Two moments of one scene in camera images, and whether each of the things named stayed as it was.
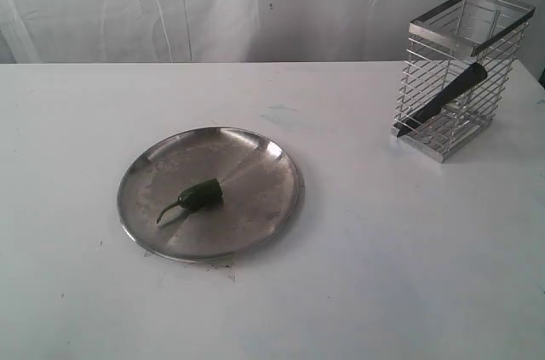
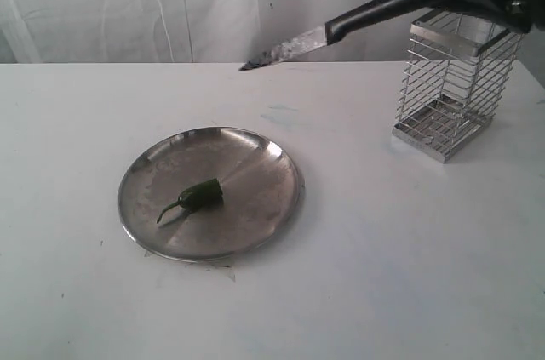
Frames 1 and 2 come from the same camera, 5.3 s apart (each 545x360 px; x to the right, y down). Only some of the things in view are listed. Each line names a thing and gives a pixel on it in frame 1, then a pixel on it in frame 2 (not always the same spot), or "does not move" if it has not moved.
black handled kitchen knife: (473, 75) -> (335, 29)
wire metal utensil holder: (459, 57) does not move
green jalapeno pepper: (203, 197) does not move
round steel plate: (262, 193) does not move
